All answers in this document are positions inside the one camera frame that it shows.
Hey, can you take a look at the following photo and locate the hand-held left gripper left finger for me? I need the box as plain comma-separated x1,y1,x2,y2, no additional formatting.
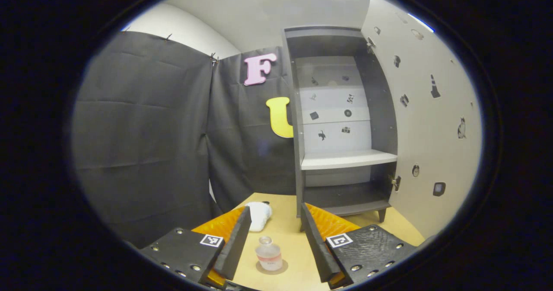
138,206,253,285

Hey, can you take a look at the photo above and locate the round brown coaster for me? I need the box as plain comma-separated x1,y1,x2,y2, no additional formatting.
255,258,289,276

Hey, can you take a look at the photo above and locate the beige cabinet door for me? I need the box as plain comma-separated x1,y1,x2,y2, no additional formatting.
360,0,483,240

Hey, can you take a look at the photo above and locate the small ceiling light panel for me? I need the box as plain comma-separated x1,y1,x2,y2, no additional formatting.
407,13,435,34

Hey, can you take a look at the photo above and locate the clear plastic bottle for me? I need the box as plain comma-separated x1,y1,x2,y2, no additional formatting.
254,235,284,272

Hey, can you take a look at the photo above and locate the white cabinet shelf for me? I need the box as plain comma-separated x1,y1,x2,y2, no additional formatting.
301,149,398,171

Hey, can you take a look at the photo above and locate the dark grey cabinet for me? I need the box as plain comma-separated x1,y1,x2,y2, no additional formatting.
282,25,399,232

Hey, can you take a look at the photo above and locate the black backdrop cloth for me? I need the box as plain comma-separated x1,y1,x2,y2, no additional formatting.
70,30,299,249

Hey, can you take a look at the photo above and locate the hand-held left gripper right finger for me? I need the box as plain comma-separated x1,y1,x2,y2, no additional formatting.
300,202,418,290

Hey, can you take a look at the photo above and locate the white plush toy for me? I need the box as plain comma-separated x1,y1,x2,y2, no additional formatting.
244,201,273,233

